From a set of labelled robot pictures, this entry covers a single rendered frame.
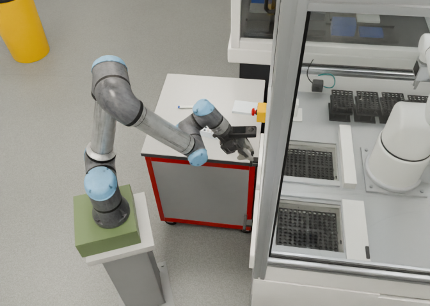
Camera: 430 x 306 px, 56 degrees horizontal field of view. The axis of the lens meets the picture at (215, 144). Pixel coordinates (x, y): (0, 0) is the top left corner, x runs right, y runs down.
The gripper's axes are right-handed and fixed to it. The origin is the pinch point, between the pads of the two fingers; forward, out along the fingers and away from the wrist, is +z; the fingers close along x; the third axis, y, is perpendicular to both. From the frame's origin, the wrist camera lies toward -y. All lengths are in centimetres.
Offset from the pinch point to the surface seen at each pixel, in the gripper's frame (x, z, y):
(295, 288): 55, 13, -14
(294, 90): 54, -64, -55
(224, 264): 9, 70, 64
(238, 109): -43.8, 7.1, 17.6
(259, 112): -29.4, 2.7, 0.9
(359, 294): 55, 24, -32
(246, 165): -9.8, 14.7, 14.1
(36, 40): -172, -58, 211
